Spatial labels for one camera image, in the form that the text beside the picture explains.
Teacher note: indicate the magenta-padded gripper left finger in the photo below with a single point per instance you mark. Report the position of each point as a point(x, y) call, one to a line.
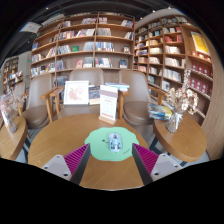
point(76, 159)

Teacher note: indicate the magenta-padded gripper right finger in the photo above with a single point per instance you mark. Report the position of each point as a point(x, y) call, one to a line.
point(146, 159)

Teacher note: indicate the transparent computer mouse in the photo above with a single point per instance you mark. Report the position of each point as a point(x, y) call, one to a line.
point(115, 142)

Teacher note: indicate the green wavy-edged mouse pad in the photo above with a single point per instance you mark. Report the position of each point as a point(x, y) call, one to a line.
point(96, 146)

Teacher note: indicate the round wooden side table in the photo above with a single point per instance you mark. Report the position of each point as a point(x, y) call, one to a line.
point(11, 140)
point(183, 140)

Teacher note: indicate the glass vase with dried flowers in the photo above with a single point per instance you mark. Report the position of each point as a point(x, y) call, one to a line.
point(173, 123)

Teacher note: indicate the stack of colourful books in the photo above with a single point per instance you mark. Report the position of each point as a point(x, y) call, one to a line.
point(159, 111)

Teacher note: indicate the white sign on wooden stand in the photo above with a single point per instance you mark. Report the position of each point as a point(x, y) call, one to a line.
point(108, 103)

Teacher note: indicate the dark-covered book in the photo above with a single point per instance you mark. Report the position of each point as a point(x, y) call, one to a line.
point(94, 95)

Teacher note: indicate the white framed floral picture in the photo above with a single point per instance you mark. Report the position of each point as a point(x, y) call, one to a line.
point(76, 92)

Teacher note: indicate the glass vase with pink flowers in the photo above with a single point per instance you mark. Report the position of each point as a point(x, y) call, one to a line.
point(11, 125)

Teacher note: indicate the stack of light blue books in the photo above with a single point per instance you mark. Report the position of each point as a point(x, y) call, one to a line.
point(118, 86)

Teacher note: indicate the distant wooden bookshelf unit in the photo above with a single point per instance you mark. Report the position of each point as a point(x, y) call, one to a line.
point(11, 73)

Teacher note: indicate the curved wooden bookshelf unit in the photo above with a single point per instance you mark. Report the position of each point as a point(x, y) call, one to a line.
point(166, 53)

